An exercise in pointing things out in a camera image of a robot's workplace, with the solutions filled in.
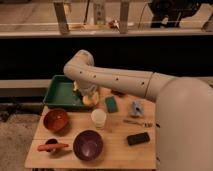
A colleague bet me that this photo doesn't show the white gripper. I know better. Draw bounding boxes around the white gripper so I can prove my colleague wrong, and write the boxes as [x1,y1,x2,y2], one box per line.
[74,80,98,96]

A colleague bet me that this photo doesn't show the yellow apple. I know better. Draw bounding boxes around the yellow apple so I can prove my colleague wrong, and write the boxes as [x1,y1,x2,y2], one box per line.
[83,92,99,106]

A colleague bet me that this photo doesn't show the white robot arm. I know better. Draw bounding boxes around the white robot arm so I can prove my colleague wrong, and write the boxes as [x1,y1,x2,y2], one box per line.
[63,50,213,171]

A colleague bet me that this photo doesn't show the green plastic tray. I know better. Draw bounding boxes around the green plastic tray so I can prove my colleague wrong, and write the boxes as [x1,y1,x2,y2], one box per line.
[43,75,90,111]

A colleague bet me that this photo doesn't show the white cup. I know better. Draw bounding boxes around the white cup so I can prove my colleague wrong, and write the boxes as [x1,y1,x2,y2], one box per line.
[91,109,107,128]

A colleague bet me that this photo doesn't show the green sponge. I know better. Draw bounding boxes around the green sponge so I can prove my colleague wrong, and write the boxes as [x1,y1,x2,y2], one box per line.
[105,96,118,113]

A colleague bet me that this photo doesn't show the red-brown bowl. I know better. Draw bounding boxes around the red-brown bowl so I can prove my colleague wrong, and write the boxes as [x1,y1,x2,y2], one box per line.
[43,108,69,132]

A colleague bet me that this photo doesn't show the wooden table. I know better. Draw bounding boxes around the wooden table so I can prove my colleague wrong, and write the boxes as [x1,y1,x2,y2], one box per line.
[25,95,156,170]

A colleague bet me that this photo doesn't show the purple bowl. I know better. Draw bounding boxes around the purple bowl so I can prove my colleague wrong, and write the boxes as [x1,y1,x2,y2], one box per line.
[73,130,103,161]

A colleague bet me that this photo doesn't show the small dark bowl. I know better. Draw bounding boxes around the small dark bowl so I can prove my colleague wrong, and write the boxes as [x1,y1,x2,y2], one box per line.
[45,138,58,153]

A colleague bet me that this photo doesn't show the black phone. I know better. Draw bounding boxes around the black phone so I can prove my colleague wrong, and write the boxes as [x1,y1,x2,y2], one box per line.
[127,132,150,146]

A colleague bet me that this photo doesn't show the metal utensil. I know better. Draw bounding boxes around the metal utensil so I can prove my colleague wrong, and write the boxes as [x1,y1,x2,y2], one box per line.
[123,119,153,128]

